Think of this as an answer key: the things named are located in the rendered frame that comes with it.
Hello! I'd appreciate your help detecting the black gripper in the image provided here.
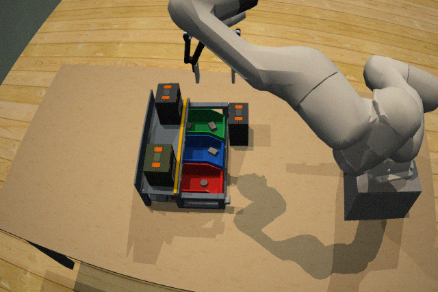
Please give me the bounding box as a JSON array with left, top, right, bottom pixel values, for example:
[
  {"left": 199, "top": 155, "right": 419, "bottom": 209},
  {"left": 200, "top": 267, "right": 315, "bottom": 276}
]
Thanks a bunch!
[{"left": 183, "top": 28, "right": 240, "bottom": 83}]

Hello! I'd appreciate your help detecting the green open bin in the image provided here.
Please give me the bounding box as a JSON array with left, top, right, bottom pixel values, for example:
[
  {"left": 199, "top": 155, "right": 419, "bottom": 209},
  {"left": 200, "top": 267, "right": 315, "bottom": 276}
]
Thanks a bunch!
[{"left": 186, "top": 109, "right": 226, "bottom": 144}]

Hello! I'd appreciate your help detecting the red open bin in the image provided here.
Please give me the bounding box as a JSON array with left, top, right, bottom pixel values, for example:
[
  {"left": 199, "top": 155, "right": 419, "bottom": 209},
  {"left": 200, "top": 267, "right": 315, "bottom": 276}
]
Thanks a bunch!
[{"left": 181, "top": 163, "right": 224, "bottom": 193}]

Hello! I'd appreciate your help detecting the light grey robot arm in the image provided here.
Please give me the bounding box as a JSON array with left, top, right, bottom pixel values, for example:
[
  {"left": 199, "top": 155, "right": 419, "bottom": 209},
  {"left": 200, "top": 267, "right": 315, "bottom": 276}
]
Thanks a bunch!
[{"left": 168, "top": 0, "right": 438, "bottom": 184}]

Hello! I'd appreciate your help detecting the dark grey metal shelf rack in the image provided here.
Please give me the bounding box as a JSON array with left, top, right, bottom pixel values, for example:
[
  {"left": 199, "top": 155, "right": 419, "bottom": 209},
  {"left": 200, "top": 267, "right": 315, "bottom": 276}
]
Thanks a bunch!
[{"left": 133, "top": 89, "right": 231, "bottom": 209}]

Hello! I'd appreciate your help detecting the blue bin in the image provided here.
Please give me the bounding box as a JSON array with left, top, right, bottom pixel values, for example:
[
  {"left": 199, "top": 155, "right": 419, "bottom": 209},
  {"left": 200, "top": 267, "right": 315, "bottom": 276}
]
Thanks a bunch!
[{"left": 183, "top": 135, "right": 224, "bottom": 169}]

